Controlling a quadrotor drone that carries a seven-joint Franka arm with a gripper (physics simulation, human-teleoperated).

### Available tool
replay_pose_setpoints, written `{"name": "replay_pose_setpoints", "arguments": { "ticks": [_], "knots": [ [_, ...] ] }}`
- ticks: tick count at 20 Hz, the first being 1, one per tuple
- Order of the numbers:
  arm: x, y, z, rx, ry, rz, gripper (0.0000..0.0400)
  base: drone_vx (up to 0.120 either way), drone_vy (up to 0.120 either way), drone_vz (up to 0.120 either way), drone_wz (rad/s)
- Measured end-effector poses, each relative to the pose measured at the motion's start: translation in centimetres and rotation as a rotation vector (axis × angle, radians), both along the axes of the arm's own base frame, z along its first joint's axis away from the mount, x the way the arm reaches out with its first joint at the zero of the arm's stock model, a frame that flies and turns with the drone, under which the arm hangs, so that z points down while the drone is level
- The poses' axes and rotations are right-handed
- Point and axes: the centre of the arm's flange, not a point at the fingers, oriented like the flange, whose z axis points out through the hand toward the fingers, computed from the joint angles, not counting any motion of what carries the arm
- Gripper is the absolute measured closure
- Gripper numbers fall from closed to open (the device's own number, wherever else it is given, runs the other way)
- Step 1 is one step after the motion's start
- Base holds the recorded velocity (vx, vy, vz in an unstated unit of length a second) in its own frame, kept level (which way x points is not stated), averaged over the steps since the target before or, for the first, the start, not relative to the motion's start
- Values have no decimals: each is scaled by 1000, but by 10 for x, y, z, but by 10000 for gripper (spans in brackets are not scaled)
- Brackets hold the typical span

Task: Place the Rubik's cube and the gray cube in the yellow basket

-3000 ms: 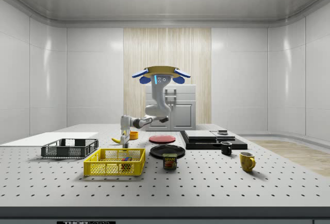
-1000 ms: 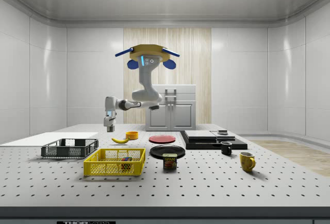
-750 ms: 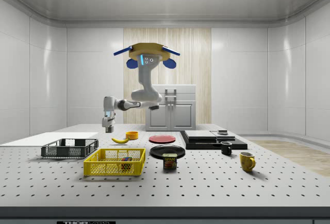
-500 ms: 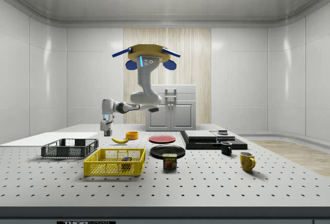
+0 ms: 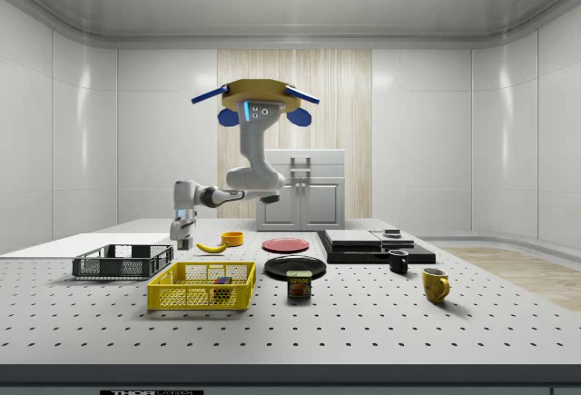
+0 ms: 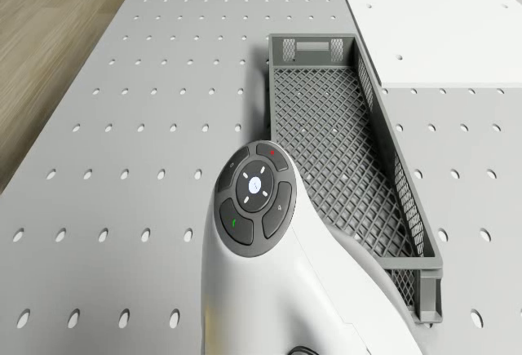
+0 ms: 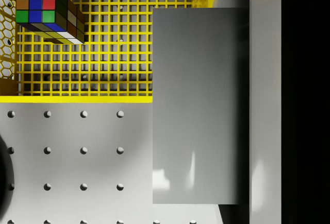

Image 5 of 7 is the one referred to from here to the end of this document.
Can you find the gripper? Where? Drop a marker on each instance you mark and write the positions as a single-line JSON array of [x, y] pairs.
[[184, 229]]

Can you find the puzzle cube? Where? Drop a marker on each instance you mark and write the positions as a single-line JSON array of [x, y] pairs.
[[222, 281]]

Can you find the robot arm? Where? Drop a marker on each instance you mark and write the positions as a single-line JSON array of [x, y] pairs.
[[254, 150]]

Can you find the banana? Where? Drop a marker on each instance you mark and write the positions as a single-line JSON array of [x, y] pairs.
[[212, 249]]

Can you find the yellow bowl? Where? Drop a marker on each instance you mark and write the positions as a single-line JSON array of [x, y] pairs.
[[232, 239]]

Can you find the yellow basket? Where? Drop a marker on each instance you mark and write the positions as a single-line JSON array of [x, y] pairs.
[[156, 288]]

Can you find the dark grey basket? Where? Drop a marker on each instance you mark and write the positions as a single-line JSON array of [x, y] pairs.
[[122, 268]]

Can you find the red plate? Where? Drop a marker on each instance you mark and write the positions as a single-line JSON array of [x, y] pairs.
[[286, 245]]

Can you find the black plate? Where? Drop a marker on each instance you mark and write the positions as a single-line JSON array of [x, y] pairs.
[[281, 265]]

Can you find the flat-sided can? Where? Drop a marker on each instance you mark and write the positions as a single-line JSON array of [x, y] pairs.
[[299, 286]]

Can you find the white cabinet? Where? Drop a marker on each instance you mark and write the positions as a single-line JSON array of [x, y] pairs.
[[318, 200]]

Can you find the black stove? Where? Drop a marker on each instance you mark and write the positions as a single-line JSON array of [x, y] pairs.
[[349, 243]]

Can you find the black mug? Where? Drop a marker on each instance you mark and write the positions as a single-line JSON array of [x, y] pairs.
[[397, 262]]

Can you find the yellow mug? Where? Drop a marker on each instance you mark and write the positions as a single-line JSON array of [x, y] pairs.
[[432, 286]]

